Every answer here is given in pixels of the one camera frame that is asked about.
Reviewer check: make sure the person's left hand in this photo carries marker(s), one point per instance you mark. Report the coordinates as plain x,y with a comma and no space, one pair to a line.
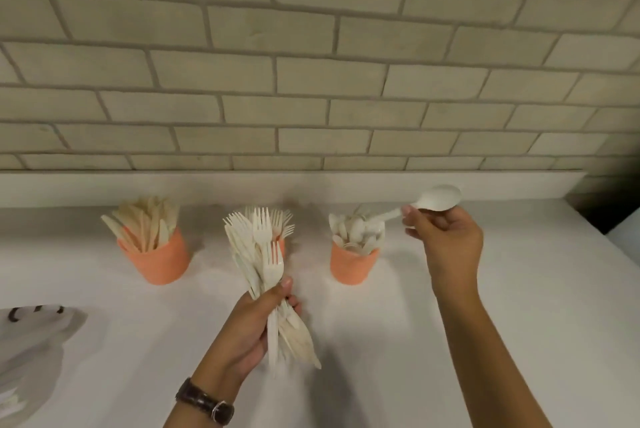
240,337

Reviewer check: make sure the person's right hand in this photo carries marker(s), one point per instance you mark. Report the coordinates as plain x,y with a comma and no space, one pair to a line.
455,252

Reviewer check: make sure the white plastic cutlery spoon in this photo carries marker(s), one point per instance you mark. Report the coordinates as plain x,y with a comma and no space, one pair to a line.
440,197

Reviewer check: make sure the bunch of mixed plastic cutlery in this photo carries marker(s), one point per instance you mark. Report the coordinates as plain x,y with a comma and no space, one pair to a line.
272,267

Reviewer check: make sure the translucent black print plastic bag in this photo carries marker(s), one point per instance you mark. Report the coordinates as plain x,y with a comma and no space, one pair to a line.
30,357

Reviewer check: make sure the person's left forearm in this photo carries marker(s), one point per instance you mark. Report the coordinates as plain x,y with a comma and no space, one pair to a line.
195,415

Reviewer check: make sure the person's right forearm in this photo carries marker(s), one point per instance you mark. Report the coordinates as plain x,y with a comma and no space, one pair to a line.
490,367

